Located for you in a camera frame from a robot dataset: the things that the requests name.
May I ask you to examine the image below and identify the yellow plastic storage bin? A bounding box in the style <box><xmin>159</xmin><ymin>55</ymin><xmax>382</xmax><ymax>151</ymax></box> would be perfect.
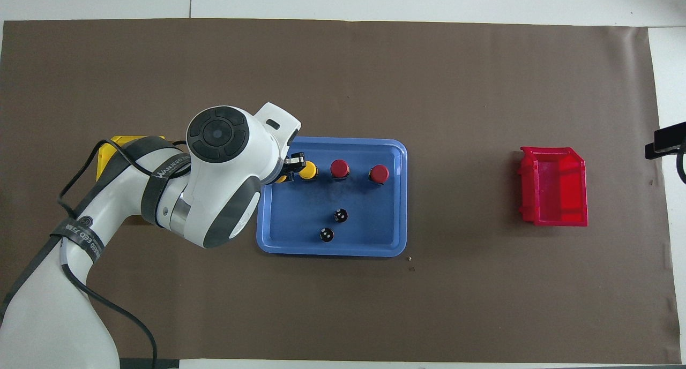
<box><xmin>96</xmin><ymin>135</ymin><xmax>144</xmax><ymax>181</ymax></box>

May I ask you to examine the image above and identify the black velcro cable strap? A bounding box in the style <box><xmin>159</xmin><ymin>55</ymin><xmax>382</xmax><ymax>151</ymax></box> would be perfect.
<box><xmin>140</xmin><ymin>154</ymin><xmax>192</xmax><ymax>228</ymax></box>
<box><xmin>50</xmin><ymin>215</ymin><xmax>106</xmax><ymax>261</ymax></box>

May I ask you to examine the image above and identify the brown paper table mat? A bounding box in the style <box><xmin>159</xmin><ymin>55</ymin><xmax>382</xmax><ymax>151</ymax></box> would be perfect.
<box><xmin>0</xmin><ymin>18</ymin><xmax>681</xmax><ymax>365</ymax></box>

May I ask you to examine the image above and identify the blue plastic tray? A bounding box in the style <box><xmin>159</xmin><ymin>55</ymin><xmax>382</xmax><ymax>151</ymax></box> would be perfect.
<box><xmin>256</xmin><ymin>136</ymin><xmax>408</xmax><ymax>258</ymax></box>

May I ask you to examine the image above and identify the red plastic storage bin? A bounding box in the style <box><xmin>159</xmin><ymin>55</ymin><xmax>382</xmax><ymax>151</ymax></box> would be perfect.
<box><xmin>518</xmin><ymin>146</ymin><xmax>589</xmax><ymax>227</ymax></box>

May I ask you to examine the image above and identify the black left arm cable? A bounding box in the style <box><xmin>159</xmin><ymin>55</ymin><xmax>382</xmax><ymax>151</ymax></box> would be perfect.
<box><xmin>56</xmin><ymin>139</ymin><xmax>188</xmax><ymax>369</ymax></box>

